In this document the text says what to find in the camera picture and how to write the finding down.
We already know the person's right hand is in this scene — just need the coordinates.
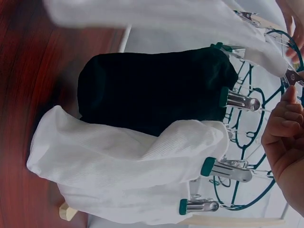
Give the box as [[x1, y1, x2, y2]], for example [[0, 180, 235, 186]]
[[261, 85, 304, 209]]

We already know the person's left hand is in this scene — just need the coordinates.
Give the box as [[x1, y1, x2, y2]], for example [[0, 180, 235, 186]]
[[281, 0, 304, 59]]

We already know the metal clothespin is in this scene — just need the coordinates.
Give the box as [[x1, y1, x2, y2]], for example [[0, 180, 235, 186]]
[[284, 69, 304, 86]]

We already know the group of rack clips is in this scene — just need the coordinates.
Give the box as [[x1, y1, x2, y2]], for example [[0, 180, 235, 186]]
[[179, 10, 262, 216]]

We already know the long white sock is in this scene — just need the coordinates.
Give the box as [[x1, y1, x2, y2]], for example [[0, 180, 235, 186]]
[[45, 0, 289, 78]]

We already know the black sock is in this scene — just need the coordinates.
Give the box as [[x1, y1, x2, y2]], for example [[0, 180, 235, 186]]
[[77, 46, 239, 138]]

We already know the white rod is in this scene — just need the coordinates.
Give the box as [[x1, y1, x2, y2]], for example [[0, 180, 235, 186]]
[[119, 23, 133, 53]]

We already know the ribbed white sock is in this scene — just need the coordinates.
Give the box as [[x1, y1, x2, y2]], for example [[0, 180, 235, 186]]
[[25, 105, 230, 190]]

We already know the plain white sock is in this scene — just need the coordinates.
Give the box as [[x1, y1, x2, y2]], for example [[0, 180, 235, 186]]
[[56, 175, 201, 226]]

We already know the light wooden block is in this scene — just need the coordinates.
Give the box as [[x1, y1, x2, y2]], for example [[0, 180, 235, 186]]
[[58, 201, 77, 223]]

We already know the green round wire drying rack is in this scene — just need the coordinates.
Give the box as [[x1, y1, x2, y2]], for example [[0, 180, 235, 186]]
[[209, 28, 304, 212]]

